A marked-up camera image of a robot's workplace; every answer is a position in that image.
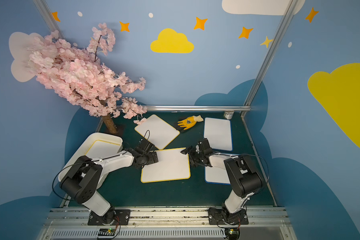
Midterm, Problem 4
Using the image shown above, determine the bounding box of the yellow-edged whiteboard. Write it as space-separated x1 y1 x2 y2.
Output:
135 115 180 150
85 140 121 159
141 148 191 183

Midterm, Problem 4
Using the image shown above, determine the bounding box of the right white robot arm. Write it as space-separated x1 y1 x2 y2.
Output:
181 138 267 226

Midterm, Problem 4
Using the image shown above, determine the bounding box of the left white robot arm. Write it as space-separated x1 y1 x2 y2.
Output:
59 138 159 226

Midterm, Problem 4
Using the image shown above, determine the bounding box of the yellow-edged whiteboard back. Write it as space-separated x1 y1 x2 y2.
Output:
135 115 180 150

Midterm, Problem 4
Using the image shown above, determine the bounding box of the blue-edged whiteboard front right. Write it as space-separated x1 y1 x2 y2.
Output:
205 154 236 185

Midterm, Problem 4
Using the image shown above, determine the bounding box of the blue-edged whiteboard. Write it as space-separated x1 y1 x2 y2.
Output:
204 118 233 152
205 154 236 185

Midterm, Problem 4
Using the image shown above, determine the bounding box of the blue-edged whiteboard back right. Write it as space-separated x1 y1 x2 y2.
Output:
204 118 233 152

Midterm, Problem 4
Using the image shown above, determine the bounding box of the white plastic storage box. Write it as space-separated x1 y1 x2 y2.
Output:
66 133 132 189

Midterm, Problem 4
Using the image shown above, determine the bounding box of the yellow black work glove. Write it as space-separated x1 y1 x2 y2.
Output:
175 115 204 131

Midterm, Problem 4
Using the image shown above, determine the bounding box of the horizontal aluminium back bar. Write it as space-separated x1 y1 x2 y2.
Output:
144 105 251 112

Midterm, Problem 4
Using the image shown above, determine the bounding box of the right green circuit board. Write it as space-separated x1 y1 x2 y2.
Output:
224 228 240 240

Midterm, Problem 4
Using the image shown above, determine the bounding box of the green circuit board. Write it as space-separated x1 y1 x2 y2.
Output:
97 228 116 240
224 228 240 240

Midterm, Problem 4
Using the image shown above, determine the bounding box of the left green circuit board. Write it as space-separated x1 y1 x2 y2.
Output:
97 228 116 240

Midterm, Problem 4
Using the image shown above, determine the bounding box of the pink cherry blossom tree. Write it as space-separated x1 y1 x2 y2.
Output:
28 23 147 134

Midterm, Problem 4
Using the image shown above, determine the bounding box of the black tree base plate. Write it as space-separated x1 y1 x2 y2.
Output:
105 125 125 138

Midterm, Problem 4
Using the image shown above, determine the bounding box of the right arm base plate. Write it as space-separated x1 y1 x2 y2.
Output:
208 208 249 226

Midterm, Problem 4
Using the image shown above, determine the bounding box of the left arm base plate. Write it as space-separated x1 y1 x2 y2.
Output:
88 208 131 226

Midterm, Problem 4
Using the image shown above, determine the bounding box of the aluminium front rail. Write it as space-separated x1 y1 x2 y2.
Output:
37 206 297 240

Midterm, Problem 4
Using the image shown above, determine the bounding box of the right aluminium frame post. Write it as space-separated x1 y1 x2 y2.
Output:
241 0 299 121

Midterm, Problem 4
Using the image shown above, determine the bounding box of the aluminium frame post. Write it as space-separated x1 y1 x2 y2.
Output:
33 0 65 39
241 0 299 121

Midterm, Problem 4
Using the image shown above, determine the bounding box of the left aluminium frame post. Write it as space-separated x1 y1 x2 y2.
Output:
33 0 65 39

